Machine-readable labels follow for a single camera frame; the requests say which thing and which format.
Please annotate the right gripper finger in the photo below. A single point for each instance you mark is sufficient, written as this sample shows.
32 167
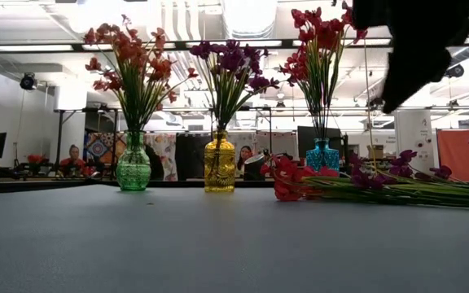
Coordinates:
413 73

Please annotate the red artificial flower stem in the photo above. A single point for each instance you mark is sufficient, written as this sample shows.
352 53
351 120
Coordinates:
295 69
324 28
287 183

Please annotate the purple artificial flower stem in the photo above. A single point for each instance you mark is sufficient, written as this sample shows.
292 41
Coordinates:
259 81
365 179
206 51

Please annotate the blue glass vase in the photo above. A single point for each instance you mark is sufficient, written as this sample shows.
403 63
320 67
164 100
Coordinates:
323 156

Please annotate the yellow glass vase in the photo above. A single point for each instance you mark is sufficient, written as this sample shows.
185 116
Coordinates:
219 163

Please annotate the green glass vase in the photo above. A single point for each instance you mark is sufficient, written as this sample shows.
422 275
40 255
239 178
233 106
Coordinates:
133 163

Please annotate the black ceiling spotlight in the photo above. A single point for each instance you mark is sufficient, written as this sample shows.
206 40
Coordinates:
455 71
28 81

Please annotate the white cabinet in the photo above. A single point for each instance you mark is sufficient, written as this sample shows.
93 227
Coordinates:
413 138

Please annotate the orange partition panel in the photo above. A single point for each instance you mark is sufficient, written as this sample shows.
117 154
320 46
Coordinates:
458 154

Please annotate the person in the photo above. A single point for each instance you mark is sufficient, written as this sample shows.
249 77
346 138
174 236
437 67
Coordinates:
73 160
244 156

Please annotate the black partition panel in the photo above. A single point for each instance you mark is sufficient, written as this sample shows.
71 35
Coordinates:
189 156

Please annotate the floral patterned cloth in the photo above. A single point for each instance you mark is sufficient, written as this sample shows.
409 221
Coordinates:
165 156

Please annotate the colourful patterned quilt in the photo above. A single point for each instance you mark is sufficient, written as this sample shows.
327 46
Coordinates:
100 148

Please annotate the black overhead crossbar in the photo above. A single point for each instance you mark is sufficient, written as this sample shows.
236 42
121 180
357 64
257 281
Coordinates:
80 44

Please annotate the red flower bouquet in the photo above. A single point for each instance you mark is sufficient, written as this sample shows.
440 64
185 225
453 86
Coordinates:
35 158

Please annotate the silver ventilation duct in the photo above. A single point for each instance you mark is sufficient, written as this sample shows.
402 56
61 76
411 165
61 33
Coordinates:
468 53

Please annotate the black metal stand frame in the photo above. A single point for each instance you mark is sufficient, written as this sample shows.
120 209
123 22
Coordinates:
60 142

